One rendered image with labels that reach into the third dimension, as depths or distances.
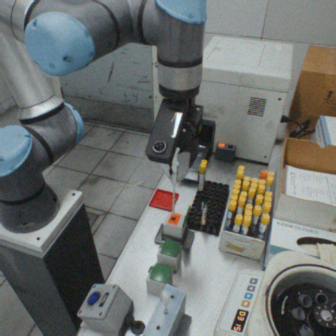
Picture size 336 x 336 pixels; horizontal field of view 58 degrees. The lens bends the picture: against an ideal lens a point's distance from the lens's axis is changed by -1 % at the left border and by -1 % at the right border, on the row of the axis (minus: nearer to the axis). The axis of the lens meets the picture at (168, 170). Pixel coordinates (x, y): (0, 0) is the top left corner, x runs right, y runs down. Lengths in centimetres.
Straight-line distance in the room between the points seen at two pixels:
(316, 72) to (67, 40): 104
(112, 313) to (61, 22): 49
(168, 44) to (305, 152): 59
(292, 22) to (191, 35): 175
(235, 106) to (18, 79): 58
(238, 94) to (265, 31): 133
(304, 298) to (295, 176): 39
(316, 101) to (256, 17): 101
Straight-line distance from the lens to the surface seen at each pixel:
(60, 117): 80
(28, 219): 83
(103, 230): 197
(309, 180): 94
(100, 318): 62
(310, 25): 223
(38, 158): 77
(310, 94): 134
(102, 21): 47
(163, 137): 52
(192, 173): 91
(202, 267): 76
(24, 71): 78
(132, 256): 77
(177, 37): 49
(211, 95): 95
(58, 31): 42
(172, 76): 51
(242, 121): 97
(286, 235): 76
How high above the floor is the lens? 151
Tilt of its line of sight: 41 degrees down
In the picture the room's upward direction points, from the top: straight up
